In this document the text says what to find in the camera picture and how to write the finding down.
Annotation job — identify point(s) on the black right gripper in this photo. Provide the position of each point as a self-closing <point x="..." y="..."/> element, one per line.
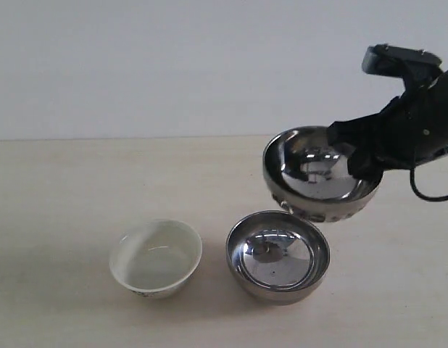
<point x="411" y="131"/>

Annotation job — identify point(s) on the smooth stainless steel bowl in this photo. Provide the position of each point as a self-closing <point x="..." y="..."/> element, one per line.
<point x="277" y="258"/>

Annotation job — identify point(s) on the white ceramic bowl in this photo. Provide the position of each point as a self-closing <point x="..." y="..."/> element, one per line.
<point x="157" y="259"/>

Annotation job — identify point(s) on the ribbed stainless steel bowl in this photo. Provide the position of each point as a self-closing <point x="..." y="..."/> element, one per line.
<point x="310" y="179"/>

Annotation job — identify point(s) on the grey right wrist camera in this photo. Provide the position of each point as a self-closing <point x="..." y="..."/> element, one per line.
<point x="414" y="66"/>

